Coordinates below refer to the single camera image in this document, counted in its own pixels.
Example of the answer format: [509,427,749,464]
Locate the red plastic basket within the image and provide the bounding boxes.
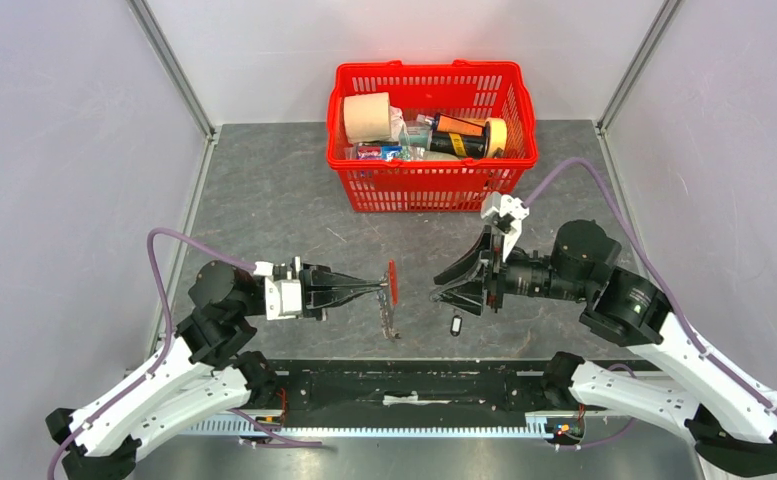
[326,59,539,212]

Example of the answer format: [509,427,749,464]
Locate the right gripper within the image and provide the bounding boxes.
[429,223,592,317]

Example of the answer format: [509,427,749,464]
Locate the yellow masking tape roll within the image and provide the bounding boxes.
[484,117,508,158]

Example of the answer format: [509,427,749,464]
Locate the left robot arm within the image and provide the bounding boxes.
[45,257,398,479]

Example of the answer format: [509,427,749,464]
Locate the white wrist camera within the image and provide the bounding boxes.
[480,192,529,260]
[253,256,304,321]

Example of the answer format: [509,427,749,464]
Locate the beige paper roll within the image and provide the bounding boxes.
[342,92,392,144]

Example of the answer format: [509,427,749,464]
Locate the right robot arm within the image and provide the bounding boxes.
[432,220,777,478]

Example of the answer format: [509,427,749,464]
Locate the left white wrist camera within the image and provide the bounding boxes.
[253,256,304,321]

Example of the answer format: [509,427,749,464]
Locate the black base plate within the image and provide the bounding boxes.
[240,359,579,429]

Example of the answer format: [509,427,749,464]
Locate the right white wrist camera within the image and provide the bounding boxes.
[480,192,529,260]

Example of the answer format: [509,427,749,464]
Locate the snack packets in basket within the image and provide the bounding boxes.
[344,107,435,161]

